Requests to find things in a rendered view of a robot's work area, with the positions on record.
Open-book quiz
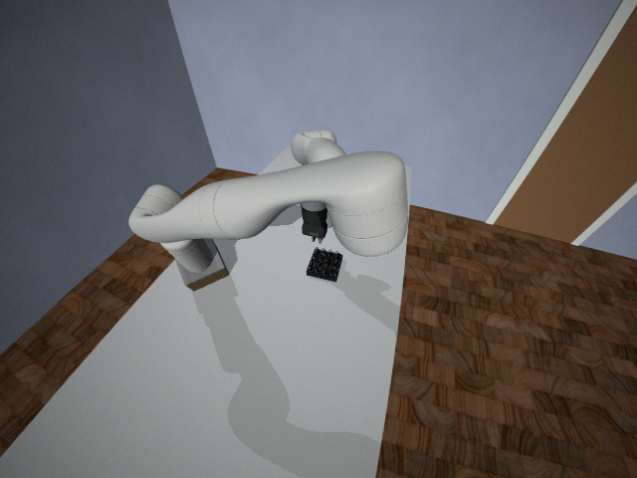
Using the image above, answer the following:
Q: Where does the black knob box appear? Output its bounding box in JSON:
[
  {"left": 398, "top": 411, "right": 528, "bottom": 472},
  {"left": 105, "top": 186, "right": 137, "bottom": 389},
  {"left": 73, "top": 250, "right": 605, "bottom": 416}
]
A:
[{"left": 307, "top": 249, "right": 343, "bottom": 282}]

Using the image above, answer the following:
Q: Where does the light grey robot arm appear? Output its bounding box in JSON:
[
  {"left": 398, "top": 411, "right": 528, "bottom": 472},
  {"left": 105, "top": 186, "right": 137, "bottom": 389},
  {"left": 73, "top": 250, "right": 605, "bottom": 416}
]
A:
[{"left": 128, "top": 129, "right": 408, "bottom": 273}]

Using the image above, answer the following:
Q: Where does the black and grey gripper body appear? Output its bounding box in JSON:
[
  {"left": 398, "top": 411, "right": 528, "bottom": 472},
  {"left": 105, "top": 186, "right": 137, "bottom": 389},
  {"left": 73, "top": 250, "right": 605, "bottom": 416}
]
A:
[{"left": 301, "top": 202, "right": 327, "bottom": 239}]

